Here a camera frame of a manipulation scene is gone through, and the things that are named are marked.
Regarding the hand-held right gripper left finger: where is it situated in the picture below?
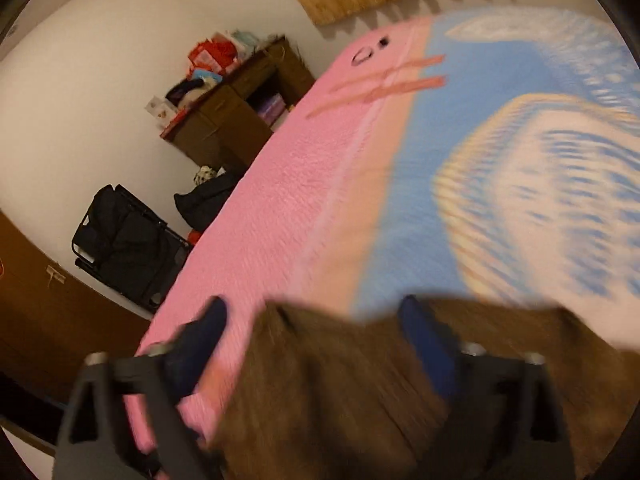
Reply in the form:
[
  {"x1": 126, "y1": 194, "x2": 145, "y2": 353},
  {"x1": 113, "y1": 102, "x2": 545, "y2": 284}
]
[{"x1": 54, "y1": 296, "x2": 228, "y2": 480}]

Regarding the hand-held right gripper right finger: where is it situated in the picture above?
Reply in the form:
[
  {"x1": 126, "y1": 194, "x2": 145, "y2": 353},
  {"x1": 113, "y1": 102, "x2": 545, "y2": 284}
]
[{"x1": 397, "y1": 294, "x2": 576, "y2": 480}]

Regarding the brown knitted sweater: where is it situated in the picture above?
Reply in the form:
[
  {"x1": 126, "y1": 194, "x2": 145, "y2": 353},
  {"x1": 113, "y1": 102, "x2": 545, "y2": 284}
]
[{"x1": 210, "y1": 294, "x2": 623, "y2": 480}]

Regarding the pile of dark clothes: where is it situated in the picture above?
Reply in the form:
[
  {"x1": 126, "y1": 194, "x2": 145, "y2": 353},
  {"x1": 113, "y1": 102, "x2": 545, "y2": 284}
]
[{"x1": 165, "y1": 72, "x2": 224, "y2": 107}]

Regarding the black bag on floor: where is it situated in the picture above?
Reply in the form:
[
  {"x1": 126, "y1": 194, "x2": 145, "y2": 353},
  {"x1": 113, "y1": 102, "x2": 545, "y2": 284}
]
[{"x1": 174, "y1": 170, "x2": 242, "y2": 232}]

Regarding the brown wooden door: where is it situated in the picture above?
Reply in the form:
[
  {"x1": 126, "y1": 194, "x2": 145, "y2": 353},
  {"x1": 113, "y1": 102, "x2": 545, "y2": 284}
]
[{"x1": 0, "y1": 210, "x2": 153, "y2": 403}]

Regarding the pink and blue printed blanket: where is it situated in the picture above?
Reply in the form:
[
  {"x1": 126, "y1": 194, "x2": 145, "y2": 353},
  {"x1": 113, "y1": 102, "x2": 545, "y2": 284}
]
[{"x1": 122, "y1": 7, "x2": 640, "y2": 456}]

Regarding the dark wooden desk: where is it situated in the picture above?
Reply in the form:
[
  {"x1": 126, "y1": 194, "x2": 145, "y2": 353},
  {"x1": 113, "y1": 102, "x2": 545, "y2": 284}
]
[{"x1": 160, "y1": 35, "x2": 317, "y2": 172}]

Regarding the white card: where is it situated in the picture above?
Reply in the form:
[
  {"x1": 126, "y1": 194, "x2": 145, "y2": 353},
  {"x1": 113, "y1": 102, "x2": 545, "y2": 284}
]
[{"x1": 145, "y1": 96, "x2": 177, "y2": 129}]

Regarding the purple box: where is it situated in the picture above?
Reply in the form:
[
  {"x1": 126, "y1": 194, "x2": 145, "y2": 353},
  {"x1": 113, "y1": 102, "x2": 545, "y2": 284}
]
[{"x1": 257, "y1": 92, "x2": 289, "y2": 124}]

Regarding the red bag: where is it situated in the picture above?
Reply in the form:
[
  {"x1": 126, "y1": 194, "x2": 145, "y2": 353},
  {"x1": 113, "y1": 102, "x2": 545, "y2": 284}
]
[{"x1": 187, "y1": 39, "x2": 239, "y2": 74}]

